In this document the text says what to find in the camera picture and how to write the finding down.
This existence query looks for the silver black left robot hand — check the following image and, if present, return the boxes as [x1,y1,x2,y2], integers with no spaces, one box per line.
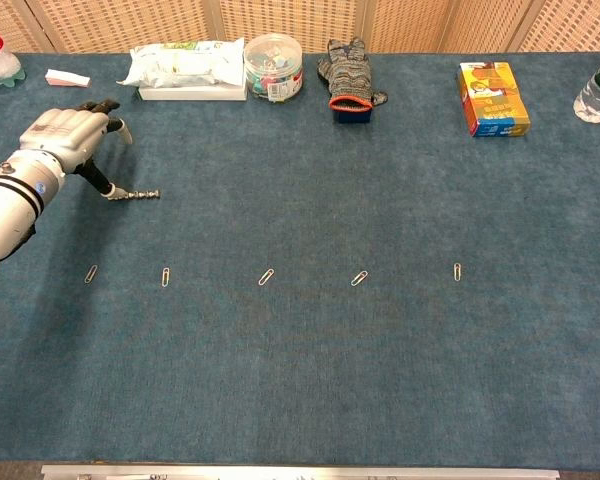
[18,99,133,202]

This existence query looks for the silver beaded magnetic rod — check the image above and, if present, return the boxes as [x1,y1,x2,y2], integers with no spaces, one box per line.
[111,187,163,202]

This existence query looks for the pink white paper block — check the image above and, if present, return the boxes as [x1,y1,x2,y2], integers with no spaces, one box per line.
[44,67,92,90]

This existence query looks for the wicker folding screen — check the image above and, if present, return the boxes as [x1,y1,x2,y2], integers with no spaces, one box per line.
[0,0,600,55]

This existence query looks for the flat white box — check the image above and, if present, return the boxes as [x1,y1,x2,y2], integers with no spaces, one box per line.
[138,79,249,103]

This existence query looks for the white wet wipes pack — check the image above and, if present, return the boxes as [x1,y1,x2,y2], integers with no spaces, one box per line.
[115,36,247,91]

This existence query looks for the clear tub of clips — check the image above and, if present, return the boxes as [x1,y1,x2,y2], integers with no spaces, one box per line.
[243,32,305,103]

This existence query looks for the dark blue small box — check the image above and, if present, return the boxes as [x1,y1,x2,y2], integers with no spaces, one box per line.
[334,104,373,126]

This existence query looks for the grey knit orange-cuff glove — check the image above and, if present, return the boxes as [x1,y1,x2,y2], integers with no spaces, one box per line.
[316,37,390,113]

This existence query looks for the orange yellow carton box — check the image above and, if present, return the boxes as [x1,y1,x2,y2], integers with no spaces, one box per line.
[456,60,532,139]

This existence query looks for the green label water bottle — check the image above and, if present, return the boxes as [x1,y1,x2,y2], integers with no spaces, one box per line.
[572,46,600,125]

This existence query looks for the aluminium rail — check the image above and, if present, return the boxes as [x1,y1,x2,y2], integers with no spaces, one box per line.
[40,464,562,480]

